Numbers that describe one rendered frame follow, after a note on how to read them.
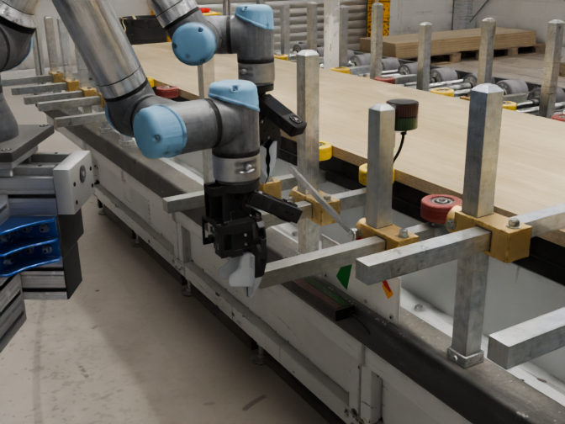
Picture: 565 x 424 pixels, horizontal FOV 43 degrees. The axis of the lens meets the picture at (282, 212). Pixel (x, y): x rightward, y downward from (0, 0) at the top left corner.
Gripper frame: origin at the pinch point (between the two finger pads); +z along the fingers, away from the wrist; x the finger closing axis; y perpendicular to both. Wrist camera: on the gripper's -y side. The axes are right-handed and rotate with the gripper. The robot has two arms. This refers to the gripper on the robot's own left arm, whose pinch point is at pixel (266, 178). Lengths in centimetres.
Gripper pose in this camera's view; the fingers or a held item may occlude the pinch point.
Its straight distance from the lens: 151.4
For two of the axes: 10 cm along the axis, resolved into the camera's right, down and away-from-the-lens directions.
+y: -7.9, -2.0, 5.8
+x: -6.2, 2.8, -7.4
